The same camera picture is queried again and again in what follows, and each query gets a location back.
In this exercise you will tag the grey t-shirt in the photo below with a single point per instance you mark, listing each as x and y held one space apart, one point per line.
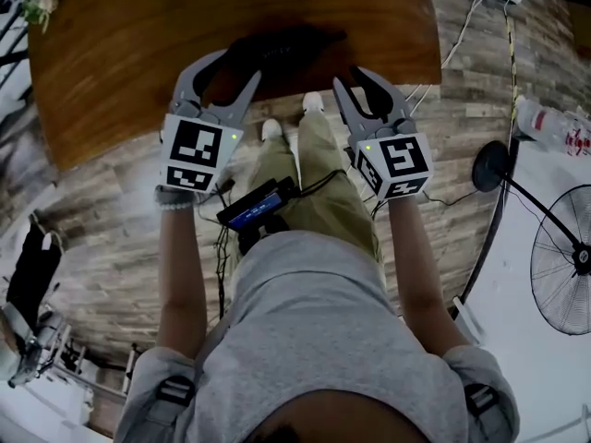
314 321

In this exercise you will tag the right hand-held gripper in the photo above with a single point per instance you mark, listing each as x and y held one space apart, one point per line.
397 162

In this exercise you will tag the person's right forearm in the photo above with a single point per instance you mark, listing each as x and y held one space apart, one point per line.
415 270

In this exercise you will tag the black bag with white tag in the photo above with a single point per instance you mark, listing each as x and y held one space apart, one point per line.
32 275

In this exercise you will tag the grey metal device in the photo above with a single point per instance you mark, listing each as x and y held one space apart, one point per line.
23 344

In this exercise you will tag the person's left white shoe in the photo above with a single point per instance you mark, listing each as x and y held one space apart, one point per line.
271 129

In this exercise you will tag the brown cardboard box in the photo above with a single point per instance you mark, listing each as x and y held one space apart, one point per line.
582 35

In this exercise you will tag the black metal railing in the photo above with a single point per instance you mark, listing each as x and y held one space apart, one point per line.
11 26

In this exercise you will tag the clear plastic bottle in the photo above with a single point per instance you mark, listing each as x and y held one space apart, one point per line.
549 127

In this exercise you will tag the black oblong pouch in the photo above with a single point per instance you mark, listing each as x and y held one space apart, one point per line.
277 51

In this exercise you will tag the khaki trousers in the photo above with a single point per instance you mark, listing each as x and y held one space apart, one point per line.
323 187

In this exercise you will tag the person's white shoe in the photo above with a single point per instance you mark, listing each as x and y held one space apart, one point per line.
271 129
312 102

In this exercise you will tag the person's left forearm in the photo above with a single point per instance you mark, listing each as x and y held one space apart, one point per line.
182 284

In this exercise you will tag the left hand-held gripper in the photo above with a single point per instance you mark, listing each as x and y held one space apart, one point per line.
196 150

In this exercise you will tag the black pedestal fan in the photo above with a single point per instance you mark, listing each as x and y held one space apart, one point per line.
488 169

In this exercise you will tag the person's bare neck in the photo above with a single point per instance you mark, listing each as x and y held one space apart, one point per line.
346 413

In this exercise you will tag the person's right white shoe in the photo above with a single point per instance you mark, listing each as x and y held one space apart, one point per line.
312 102

